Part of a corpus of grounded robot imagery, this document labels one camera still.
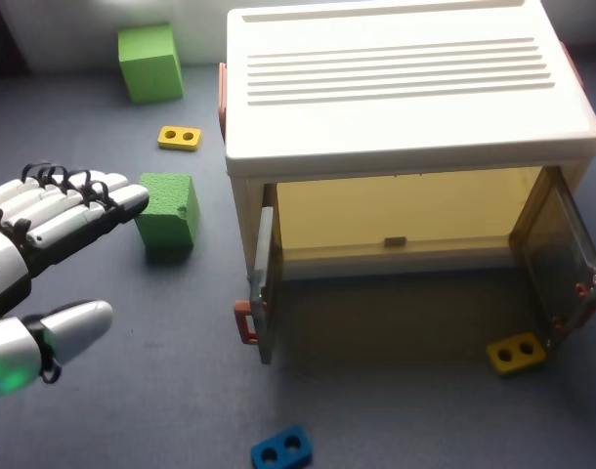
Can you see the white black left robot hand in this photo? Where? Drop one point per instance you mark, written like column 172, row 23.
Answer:
column 5, row 264

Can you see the white plastic storage box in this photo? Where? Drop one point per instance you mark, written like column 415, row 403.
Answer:
column 400, row 122

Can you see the small green foam block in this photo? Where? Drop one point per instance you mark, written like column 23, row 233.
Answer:
column 166, row 220

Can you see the grey table cloth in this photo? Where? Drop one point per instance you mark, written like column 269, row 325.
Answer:
column 132, row 415

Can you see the yellow two-hole block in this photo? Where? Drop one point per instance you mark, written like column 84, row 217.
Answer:
column 180, row 144
column 515, row 365

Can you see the large green foam block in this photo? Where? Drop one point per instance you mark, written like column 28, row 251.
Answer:
column 151, row 73

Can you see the blue two-hole block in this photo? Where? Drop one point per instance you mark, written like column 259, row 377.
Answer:
column 281, row 456

